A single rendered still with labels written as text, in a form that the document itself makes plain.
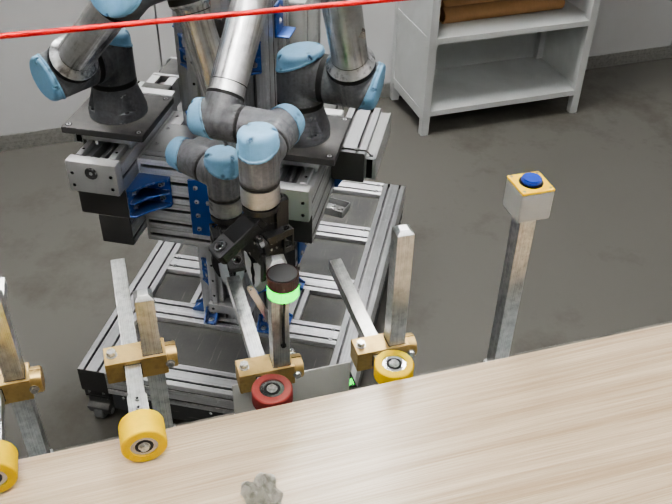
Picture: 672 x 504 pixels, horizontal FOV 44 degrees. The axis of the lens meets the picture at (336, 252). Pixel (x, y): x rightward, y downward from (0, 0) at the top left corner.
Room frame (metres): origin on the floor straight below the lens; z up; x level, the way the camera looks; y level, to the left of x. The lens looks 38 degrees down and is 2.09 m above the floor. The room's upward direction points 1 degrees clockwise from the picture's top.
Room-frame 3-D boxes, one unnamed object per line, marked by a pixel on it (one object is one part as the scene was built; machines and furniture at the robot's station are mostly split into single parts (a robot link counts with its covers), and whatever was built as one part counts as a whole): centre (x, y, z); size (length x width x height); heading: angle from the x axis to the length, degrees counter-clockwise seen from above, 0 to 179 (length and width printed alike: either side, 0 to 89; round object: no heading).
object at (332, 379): (1.25, 0.09, 0.75); 0.26 x 0.01 x 0.10; 107
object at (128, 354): (1.13, 0.37, 0.94); 0.14 x 0.06 x 0.05; 107
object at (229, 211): (1.52, 0.25, 1.05); 0.08 x 0.08 x 0.05
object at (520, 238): (1.37, -0.38, 0.92); 0.05 x 0.05 x 0.45; 17
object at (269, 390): (1.10, 0.12, 0.85); 0.08 x 0.08 x 0.11
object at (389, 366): (1.18, -0.12, 0.85); 0.08 x 0.08 x 0.11
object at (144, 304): (1.14, 0.35, 0.87); 0.04 x 0.04 x 0.48; 17
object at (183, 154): (1.60, 0.32, 1.12); 0.11 x 0.11 x 0.08; 52
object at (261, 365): (1.20, 0.13, 0.84); 0.14 x 0.06 x 0.05; 107
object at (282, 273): (1.17, 0.10, 1.03); 0.06 x 0.06 x 0.22; 17
